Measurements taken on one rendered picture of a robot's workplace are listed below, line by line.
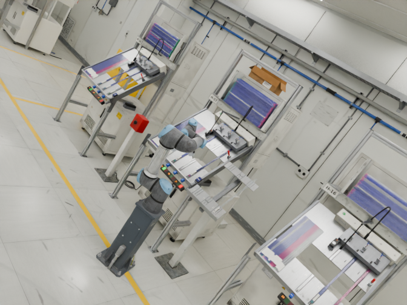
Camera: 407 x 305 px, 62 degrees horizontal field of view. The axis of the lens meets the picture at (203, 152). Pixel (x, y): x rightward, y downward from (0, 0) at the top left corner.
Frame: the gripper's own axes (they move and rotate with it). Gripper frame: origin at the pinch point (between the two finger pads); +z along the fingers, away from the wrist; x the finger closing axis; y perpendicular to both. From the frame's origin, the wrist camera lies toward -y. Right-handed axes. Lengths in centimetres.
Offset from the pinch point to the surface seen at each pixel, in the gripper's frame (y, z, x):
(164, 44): -69, -28, -144
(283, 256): -4, 13, 112
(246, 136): -57, -9, 13
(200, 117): -48, 2, -42
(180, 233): 9, 82, 21
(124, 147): 12, 51, -84
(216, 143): -37.4, 4.9, -3.5
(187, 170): 1.8, 15.4, 5.2
